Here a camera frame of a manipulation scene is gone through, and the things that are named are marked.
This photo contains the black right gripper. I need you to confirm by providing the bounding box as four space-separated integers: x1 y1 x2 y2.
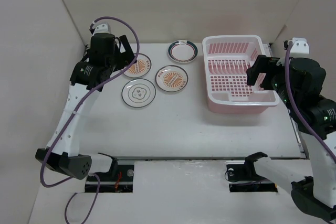
247 54 298 109

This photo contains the orange sunburst plate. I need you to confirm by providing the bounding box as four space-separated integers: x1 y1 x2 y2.
155 65 189 93
123 53 152 78

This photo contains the white plate flower outline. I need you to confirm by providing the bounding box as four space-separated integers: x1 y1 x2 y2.
121 78 156 109

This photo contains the green red rimmed plate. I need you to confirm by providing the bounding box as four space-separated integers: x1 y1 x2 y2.
167 40 198 64

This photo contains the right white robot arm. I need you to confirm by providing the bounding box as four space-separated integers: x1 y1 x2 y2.
243 38 335 223

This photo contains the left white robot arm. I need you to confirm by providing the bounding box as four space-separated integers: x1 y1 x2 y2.
35 23 135 187

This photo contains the pink plastic dish rack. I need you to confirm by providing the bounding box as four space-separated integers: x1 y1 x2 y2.
202 35 279 114

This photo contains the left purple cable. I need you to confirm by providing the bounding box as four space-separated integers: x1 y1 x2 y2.
39 16 140 224

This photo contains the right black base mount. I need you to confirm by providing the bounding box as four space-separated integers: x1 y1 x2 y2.
224 161 278 193

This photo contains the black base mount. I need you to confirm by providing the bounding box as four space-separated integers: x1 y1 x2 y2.
224 161 278 193
96 160 135 193

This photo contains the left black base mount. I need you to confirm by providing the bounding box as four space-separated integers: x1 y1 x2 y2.
96 160 135 193

